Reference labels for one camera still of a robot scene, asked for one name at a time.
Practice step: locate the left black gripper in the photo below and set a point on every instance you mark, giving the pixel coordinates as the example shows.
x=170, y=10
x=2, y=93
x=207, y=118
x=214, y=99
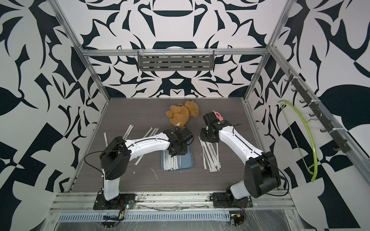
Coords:
x=184, y=152

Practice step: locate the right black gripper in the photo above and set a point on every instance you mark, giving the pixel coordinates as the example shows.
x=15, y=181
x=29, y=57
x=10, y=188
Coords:
x=203, y=137

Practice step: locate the pile straw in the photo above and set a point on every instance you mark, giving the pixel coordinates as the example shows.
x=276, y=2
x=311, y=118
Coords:
x=127, y=133
x=211, y=160

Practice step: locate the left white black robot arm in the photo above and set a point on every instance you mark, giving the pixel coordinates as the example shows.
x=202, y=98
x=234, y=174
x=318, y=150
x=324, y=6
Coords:
x=116, y=157

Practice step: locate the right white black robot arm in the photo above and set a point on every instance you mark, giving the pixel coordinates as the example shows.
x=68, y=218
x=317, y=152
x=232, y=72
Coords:
x=261, y=173

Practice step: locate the blue plastic storage tray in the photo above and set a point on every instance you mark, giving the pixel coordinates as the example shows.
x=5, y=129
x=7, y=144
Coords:
x=181, y=162

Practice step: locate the pink alarm clock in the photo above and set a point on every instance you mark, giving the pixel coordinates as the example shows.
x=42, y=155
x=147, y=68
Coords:
x=218, y=116

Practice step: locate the brown teddy bear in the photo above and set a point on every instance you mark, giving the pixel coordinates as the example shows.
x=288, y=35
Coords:
x=180, y=114

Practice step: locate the lone wrapped straw far left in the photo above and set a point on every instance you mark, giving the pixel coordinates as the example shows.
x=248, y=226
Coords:
x=106, y=139

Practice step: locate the green plastic clothes hanger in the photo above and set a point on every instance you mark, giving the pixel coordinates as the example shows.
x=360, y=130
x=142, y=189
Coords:
x=313, y=168

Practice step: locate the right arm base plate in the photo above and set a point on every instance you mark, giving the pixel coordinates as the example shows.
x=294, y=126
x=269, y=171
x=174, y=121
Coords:
x=226, y=200

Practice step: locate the white slotted cable duct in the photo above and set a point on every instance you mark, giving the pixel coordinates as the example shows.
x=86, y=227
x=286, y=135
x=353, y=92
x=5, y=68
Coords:
x=148, y=216

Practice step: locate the grey metal wall shelf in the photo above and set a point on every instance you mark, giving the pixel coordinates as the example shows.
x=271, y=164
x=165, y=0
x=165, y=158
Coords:
x=176, y=60

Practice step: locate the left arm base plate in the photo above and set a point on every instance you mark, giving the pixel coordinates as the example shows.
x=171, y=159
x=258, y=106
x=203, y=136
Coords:
x=123, y=200

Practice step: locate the grey wall hook rail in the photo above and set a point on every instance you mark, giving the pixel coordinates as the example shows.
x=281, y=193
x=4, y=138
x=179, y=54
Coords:
x=318, y=113

